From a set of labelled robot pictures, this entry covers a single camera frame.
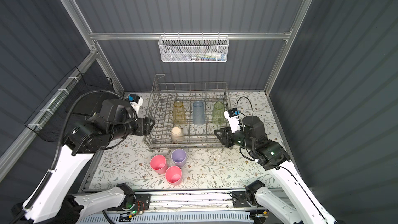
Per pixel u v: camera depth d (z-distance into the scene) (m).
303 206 0.39
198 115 0.94
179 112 0.95
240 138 0.56
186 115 1.01
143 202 0.72
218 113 0.94
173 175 0.80
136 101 0.54
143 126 0.54
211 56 0.91
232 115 0.58
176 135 0.83
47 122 0.63
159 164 0.84
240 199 0.74
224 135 0.57
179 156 0.85
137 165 0.85
